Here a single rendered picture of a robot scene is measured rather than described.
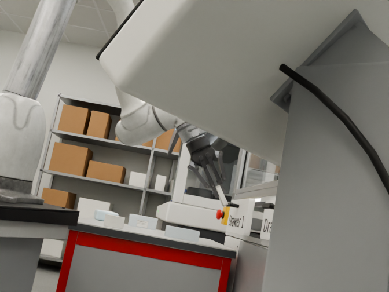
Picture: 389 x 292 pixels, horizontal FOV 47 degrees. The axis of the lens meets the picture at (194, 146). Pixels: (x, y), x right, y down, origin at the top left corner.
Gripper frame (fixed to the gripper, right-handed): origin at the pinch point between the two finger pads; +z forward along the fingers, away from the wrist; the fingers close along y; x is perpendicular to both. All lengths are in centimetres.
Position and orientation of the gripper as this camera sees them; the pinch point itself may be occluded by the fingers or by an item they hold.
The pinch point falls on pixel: (221, 195)
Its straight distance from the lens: 147.8
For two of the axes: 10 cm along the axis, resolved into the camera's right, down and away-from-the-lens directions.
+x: -1.1, 1.4, 9.8
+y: 9.0, -4.0, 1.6
